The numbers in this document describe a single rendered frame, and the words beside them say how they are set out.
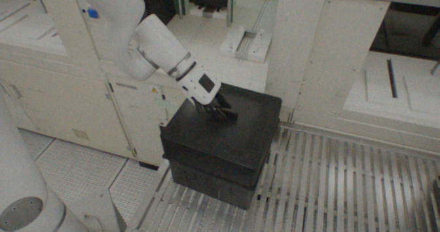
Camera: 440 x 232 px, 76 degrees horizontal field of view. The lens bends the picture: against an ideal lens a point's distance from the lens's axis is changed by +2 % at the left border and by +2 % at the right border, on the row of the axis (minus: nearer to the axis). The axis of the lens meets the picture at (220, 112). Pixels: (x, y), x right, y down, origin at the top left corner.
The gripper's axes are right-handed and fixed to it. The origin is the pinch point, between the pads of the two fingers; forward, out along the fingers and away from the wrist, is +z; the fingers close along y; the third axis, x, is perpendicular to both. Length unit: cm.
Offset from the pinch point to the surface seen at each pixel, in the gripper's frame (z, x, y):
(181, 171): 7.0, 18.7, -13.7
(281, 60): 5.1, -10.3, 25.0
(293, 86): 15.9, -7.5, 25.5
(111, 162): 10, 136, 18
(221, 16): -13, 33, 78
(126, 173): 21, 126, 15
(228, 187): 17.7, 6.6, -13.7
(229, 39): -4, 23, 56
